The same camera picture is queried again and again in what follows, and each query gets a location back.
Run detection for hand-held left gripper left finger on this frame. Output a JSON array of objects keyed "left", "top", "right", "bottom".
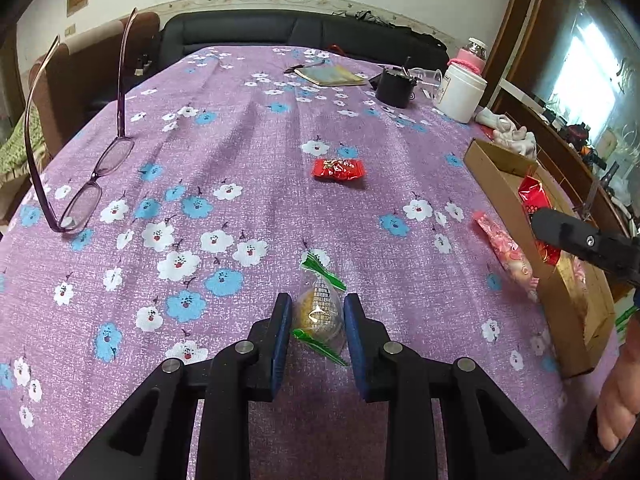
[{"left": 60, "top": 292, "right": 294, "bottom": 480}]

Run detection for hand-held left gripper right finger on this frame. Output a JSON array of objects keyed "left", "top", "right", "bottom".
[{"left": 343, "top": 293, "right": 571, "bottom": 480}]

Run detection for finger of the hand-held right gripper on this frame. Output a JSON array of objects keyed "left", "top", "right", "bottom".
[{"left": 531, "top": 208, "right": 640, "bottom": 283}]

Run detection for clear green-edged pastry packet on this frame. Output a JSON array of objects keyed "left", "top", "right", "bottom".
[{"left": 291, "top": 250, "right": 349, "bottom": 367}]

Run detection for red gold-print snack packet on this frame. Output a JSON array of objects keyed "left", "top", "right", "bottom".
[{"left": 517, "top": 175, "right": 552, "bottom": 217}]

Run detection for cardboard box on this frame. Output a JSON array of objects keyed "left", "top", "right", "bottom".
[{"left": 462, "top": 138, "right": 617, "bottom": 380}]

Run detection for person's right hand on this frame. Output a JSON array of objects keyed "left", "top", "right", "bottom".
[{"left": 597, "top": 317, "right": 640, "bottom": 454}]

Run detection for pink cartoon snack packet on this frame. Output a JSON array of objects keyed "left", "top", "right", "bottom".
[{"left": 472, "top": 210, "right": 542, "bottom": 302}]

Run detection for white crumpled cloth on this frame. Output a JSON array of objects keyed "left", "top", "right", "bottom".
[{"left": 474, "top": 112, "right": 539, "bottom": 159}]

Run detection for wooden cabinet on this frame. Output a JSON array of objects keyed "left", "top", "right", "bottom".
[{"left": 481, "top": 0, "right": 640, "bottom": 241}]

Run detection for white plastic jar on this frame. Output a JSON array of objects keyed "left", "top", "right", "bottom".
[{"left": 433, "top": 62, "right": 489, "bottom": 124}]

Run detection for red white-print candy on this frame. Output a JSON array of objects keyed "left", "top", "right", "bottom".
[{"left": 312, "top": 157, "right": 367, "bottom": 187}]

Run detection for purple floral tablecloth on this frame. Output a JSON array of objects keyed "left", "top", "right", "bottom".
[{"left": 0, "top": 45, "right": 626, "bottom": 480}]

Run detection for bottle with pink sleeve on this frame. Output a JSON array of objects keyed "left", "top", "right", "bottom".
[{"left": 457, "top": 37, "right": 489, "bottom": 74}]

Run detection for clear plastic cup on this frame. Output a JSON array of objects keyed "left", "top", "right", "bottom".
[{"left": 414, "top": 67, "right": 447, "bottom": 97}]

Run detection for purple eyeglasses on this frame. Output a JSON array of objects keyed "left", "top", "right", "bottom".
[{"left": 23, "top": 7, "right": 139, "bottom": 234}]

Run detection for notebook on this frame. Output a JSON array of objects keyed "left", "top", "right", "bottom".
[{"left": 294, "top": 63, "right": 369, "bottom": 88}]

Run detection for pen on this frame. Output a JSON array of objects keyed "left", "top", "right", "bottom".
[{"left": 283, "top": 58, "right": 329, "bottom": 74}]

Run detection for dark cloth pile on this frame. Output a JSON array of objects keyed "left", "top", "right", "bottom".
[{"left": 331, "top": 7, "right": 397, "bottom": 27}]

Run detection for black sofa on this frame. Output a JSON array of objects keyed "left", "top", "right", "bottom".
[{"left": 158, "top": 9, "right": 449, "bottom": 67}]

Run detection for brown armchair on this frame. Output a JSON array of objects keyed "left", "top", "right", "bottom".
[{"left": 27, "top": 12, "right": 162, "bottom": 162}]

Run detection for green cushion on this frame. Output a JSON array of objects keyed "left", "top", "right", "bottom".
[{"left": 0, "top": 104, "right": 52, "bottom": 182}]

